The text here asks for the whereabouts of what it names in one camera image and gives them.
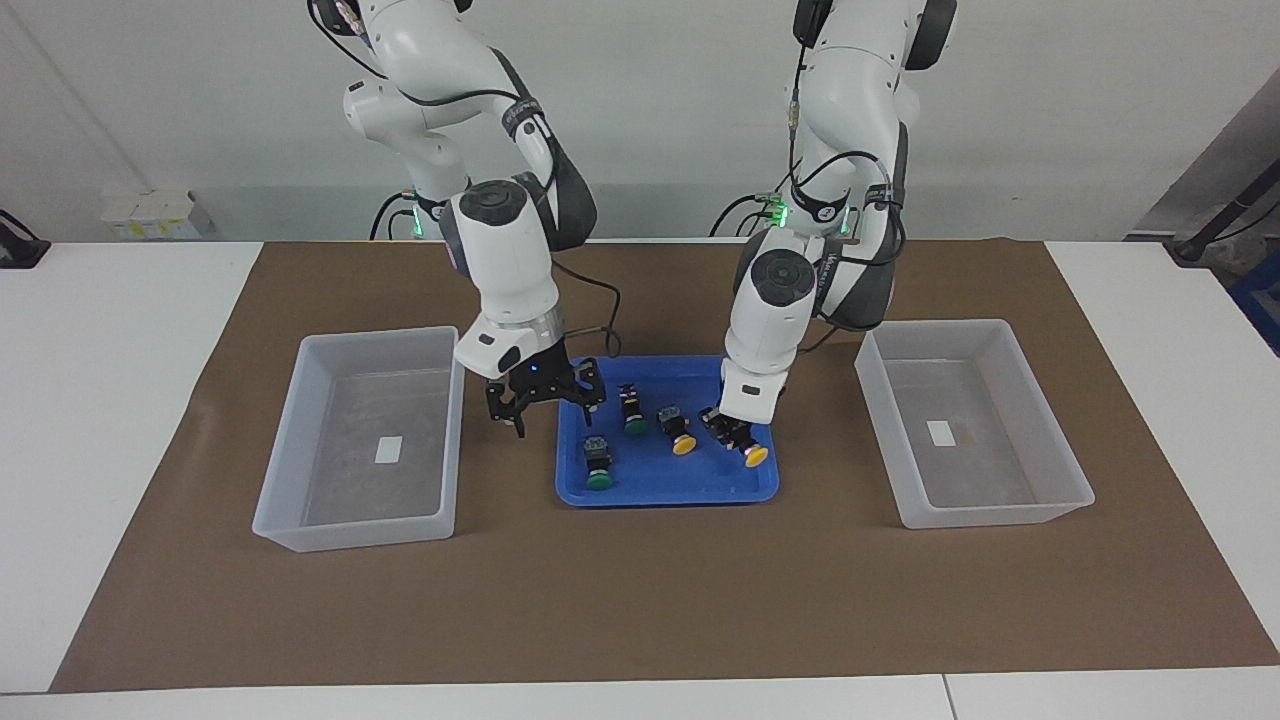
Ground translucent white plastic box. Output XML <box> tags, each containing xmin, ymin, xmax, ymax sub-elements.
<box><xmin>855</xmin><ymin>319</ymin><xmax>1096</xmax><ymax>530</ymax></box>
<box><xmin>252</xmin><ymin>326</ymin><xmax>467</xmax><ymax>553</ymax></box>

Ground blue crate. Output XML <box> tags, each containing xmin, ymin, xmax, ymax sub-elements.
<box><xmin>1228</xmin><ymin>250</ymin><xmax>1280</xmax><ymax>356</ymax></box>

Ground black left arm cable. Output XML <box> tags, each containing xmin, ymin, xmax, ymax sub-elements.
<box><xmin>786</xmin><ymin>55</ymin><xmax>909</xmax><ymax>353</ymax></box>

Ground black stand with pole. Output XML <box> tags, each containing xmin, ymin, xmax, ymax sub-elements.
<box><xmin>1165</xmin><ymin>165</ymin><xmax>1280</xmax><ymax>269</ymax></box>

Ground brown paper table mat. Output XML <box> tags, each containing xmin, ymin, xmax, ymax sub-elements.
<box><xmin>50</xmin><ymin>238</ymin><xmax>1280</xmax><ymax>694</ymax></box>

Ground yellow push button switch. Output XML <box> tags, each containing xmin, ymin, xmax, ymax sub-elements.
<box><xmin>656</xmin><ymin>405</ymin><xmax>698</xmax><ymax>458</ymax></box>
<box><xmin>712</xmin><ymin>410</ymin><xmax>771</xmax><ymax>469</ymax></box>

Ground blue plastic tray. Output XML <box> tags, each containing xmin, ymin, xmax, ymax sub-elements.
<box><xmin>555</xmin><ymin>355</ymin><xmax>780</xmax><ymax>509</ymax></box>

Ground black base cable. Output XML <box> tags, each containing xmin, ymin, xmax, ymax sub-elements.
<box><xmin>368</xmin><ymin>190</ymin><xmax>419</xmax><ymax>241</ymax></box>
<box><xmin>708</xmin><ymin>192</ymin><xmax>776</xmax><ymax>238</ymax></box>

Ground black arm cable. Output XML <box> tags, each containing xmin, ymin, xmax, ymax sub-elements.
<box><xmin>385</xmin><ymin>85</ymin><xmax>623</xmax><ymax>359</ymax></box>
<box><xmin>786</xmin><ymin>55</ymin><xmax>909</xmax><ymax>353</ymax></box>

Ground black clamp base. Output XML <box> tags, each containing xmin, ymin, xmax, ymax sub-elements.
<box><xmin>0</xmin><ymin>208</ymin><xmax>51</xmax><ymax>269</ymax></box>

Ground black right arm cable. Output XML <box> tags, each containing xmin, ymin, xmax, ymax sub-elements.
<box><xmin>385</xmin><ymin>85</ymin><xmax>623</xmax><ymax>359</ymax></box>

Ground white small cardboard boxes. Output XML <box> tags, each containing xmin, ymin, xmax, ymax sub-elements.
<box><xmin>103</xmin><ymin>190</ymin><xmax>201</xmax><ymax>241</ymax></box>

